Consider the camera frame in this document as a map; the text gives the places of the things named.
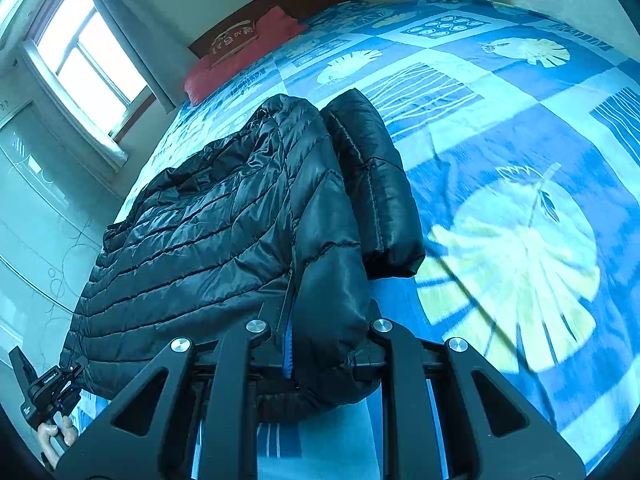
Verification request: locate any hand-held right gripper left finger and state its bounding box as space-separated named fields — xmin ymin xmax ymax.
xmin=55 ymin=310 xmax=297 ymax=480

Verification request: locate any person's left hand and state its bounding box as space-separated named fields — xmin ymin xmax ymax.
xmin=36 ymin=414 xmax=78 ymax=466

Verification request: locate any glass door wardrobe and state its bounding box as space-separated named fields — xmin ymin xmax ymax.
xmin=0 ymin=100 xmax=126 ymax=411

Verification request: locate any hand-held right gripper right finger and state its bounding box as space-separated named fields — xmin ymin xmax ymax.
xmin=352 ymin=319 xmax=586 ymax=480

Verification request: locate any window with wooden sill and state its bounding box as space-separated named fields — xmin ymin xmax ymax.
xmin=20 ymin=0 xmax=156 ymax=141

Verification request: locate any small brown printed cushion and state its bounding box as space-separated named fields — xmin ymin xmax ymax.
xmin=207 ymin=19 xmax=261 ymax=68

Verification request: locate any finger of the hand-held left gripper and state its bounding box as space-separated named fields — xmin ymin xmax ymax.
xmin=8 ymin=346 xmax=38 ymax=391

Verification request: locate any red pillow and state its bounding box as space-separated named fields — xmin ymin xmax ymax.
xmin=183 ymin=6 xmax=311 ymax=106

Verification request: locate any blue patterned bedsheet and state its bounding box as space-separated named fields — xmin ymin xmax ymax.
xmin=65 ymin=0 xmax=640 ymax=480

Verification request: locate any black puffer jacket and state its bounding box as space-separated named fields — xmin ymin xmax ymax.
xmin=60 ymin=88 xmax=426 ymax=423

